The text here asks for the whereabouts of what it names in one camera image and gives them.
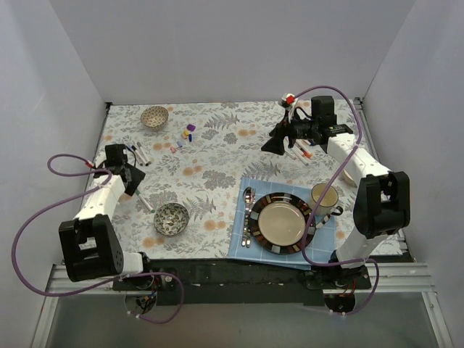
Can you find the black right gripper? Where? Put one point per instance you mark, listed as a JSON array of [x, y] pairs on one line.
[[287, 130]]

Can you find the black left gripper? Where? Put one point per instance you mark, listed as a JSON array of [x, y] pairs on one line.
[[134, 177]]

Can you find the green white marker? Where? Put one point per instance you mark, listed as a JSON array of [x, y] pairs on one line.
[[145, 201]]

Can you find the red gel pen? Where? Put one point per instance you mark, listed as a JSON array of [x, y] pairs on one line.
[[306, 153]]

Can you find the pink capped white marker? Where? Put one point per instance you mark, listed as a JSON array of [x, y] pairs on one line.
[[296, 153]]

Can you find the peach capped white marker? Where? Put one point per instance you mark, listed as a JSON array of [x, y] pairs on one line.
[[305, 162]]

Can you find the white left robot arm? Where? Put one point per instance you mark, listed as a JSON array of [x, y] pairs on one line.
[[89, 243]]

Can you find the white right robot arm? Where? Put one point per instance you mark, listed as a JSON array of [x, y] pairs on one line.
[[382, 204]]

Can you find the grey tipped white marker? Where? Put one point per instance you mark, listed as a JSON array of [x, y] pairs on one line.
[[138, 157]]

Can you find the black tipped white marker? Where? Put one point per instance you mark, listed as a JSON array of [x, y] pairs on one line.
[[143, 153]]

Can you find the leaf patterned bowl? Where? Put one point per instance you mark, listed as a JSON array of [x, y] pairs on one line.
[[171, 219]]

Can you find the floral patterned table mat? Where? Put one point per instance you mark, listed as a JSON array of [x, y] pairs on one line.
[[205, 175]]

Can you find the small patterned brown bowl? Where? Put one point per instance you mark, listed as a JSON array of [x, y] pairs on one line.
[[154, 117]]

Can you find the silver spoon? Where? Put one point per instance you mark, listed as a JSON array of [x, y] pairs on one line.
[[247, 206]]

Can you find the plain cream bowl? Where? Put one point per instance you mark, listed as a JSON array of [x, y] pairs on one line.
[[349, 180]]

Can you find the striped rim dinner plate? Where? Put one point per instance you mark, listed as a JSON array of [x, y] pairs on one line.
[[277, 222]]

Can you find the silver fork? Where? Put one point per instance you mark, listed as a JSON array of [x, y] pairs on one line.
[[250, 217]]

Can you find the blue checked cloth napkin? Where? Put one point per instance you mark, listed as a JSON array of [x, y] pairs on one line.
[[319, 249]]

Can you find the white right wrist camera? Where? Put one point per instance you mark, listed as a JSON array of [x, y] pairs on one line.
[[289, 102]]

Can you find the cream mug black handle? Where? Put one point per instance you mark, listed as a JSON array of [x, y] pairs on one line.
[[328, 203]]

